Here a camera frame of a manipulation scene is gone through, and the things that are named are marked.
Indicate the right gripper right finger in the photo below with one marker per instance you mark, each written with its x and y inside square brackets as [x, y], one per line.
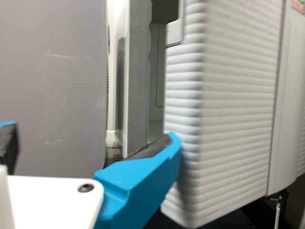
[143, 181]

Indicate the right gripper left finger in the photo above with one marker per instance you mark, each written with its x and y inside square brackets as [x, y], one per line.
[8, 143]

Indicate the white incubator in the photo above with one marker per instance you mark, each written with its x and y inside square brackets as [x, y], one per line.
[138, 83]

